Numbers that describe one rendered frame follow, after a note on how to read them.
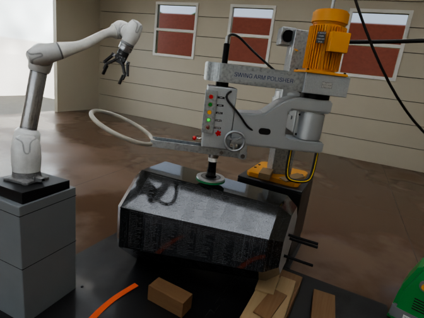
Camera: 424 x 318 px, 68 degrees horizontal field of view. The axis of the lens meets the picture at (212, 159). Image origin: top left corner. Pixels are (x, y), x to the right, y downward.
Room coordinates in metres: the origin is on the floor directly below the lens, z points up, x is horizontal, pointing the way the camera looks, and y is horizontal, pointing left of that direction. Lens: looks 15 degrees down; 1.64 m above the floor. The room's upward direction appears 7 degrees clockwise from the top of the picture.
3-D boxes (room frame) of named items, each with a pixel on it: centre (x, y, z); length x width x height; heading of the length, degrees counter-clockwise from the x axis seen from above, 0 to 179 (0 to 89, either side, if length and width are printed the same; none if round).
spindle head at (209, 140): (2.24, -0.09, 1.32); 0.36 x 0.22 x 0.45; 94
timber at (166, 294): (1.88, 0.18, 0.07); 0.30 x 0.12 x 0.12; 62
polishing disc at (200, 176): (2.23, -0.01, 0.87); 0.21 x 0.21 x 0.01
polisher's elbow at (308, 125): (2.28, -0.66, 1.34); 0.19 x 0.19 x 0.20
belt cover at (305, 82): (2.26, -0.36, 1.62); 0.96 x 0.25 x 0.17; 94
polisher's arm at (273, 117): (2.25, -0.40, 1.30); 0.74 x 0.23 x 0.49; 94
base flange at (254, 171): (2.93, -0.65, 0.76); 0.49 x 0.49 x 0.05; 65
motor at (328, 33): (2.26, -0.67, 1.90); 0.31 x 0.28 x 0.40; 4
